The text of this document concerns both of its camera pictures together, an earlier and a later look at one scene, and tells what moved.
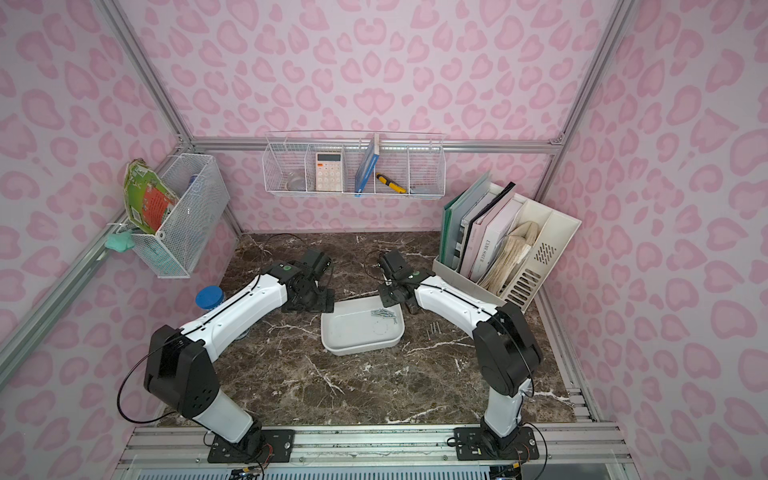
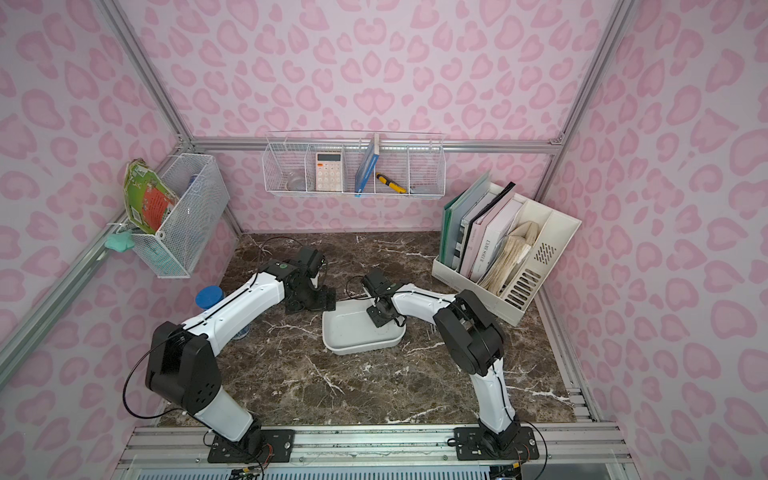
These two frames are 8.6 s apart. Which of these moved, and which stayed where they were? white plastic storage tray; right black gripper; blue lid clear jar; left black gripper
Moved: right black gripper
Stayed: white plastic storage tray; blue lid clear jar; left black gripper
